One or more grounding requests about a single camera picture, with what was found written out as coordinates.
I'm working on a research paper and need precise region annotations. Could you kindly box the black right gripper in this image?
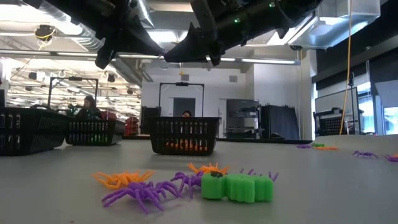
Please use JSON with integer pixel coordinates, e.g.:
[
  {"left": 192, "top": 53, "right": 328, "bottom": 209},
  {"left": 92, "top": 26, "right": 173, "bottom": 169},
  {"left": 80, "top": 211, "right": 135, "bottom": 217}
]
[{"left": 164, "top": 0, "right": 282, "bottom": 67}]

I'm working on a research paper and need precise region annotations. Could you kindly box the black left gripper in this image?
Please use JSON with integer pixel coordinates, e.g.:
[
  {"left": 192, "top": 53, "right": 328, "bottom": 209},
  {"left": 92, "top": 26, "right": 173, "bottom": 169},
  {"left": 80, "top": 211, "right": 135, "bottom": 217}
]
[{"left": 71, "top": 0, "right": 165, "bottom": 70}]

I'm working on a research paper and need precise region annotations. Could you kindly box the dark grey door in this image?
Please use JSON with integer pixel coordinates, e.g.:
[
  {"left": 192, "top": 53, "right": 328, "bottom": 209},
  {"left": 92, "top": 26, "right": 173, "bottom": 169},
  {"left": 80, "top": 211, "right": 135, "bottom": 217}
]
[{"left": 172, "top": 97, "right": 197, "bottom": 118}]

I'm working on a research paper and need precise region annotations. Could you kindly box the black panel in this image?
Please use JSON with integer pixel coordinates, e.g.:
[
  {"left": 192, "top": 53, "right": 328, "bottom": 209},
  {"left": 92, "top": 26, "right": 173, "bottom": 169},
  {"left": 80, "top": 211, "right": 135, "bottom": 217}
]
[{"left": 140, "top": 106, "right": 162, "bottom": 135}]

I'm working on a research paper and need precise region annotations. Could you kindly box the black plastic slotted basket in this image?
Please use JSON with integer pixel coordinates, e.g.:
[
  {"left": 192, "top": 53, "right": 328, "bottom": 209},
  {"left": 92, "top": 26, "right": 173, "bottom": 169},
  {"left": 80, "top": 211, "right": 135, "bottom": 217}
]
[
  {"left": 148, "top": 116, "right": 220, "bottom": 156},
  {"left": 64, "top": 119, "right": 126, "bottom": 146},
  {"left": 0, "top": 107, "right": 70, "bottom": 157}
]

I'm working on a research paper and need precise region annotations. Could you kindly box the long ceiling light bar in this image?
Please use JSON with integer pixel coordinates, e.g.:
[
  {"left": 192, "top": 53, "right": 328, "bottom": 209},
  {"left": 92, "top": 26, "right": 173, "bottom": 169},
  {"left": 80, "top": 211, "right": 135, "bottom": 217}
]
[{"left": 0, "top": 49, "right": 302, "bottom": 66}]

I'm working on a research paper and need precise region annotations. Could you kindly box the grey metal cabinet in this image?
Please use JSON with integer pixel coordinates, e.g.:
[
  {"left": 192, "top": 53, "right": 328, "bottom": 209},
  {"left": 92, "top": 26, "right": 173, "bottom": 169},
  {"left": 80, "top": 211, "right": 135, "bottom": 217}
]
[{"left": 226, "top": 98, "right": 261, "bottom": 139}]

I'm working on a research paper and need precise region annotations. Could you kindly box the red tool cabinet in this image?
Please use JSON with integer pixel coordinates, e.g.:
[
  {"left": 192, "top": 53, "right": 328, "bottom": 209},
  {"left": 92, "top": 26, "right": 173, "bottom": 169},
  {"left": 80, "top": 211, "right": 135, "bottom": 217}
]
[{"left": 124, "top": 116, "right": 140, "bottom": 137}]

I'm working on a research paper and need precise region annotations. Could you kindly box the black curtain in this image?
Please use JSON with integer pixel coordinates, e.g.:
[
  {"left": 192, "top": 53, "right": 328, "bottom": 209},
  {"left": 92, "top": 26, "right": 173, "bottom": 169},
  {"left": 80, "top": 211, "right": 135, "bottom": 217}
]
[{"left": 260, "top": 104, "right": 301, "bottom": 141}]

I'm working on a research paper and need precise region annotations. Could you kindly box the grey screen panel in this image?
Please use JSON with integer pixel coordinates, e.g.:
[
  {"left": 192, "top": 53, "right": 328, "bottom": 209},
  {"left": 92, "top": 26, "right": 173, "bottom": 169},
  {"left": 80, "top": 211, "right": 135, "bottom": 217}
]
[{"left": 313, "top": 86, "right": 358, "bottom": 113}]

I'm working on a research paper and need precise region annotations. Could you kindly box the black mesh cart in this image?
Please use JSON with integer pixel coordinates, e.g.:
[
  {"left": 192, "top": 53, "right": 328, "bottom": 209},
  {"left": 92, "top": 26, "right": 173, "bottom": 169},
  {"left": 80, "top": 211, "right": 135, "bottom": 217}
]
[{"left": 313, "top": 107, "right": 363, "bottom": 136}]

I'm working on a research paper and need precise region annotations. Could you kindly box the grey table mat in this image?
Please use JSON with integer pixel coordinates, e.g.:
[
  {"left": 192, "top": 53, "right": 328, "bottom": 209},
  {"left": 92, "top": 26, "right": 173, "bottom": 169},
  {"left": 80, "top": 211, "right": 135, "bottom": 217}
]
[{"left": 0, "top": 134, "right": 398, "bottom": 224}]

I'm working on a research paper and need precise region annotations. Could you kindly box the silver spiral air duct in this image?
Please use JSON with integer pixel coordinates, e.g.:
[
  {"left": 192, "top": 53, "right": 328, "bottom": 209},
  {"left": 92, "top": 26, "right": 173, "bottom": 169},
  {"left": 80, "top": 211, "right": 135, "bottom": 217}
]
[{"left": 40, "top": 9, "right": 144, "bottom": 85}]

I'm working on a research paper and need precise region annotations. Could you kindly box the black yellow cord reel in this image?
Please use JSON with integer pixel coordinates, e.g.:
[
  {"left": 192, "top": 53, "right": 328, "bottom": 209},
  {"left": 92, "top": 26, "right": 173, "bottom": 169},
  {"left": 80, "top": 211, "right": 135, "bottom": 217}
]
[{"left": 34, "top": 24, "right": 57, "bottom": 50}]

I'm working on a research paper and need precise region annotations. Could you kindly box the silver rectangular air duct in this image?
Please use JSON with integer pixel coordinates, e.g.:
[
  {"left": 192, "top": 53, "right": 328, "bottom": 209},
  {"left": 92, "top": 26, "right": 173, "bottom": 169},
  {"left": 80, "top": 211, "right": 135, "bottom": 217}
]
[{"left": 287, "top": 0, "right": 382, "bottom": 50}]

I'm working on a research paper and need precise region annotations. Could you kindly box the yellow hanging cable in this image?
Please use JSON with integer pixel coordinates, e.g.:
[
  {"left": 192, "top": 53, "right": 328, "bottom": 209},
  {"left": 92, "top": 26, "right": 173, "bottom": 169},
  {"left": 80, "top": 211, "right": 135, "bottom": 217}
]
[{"left": 338, "top": 0, "right": 354, "bottom": 135}]

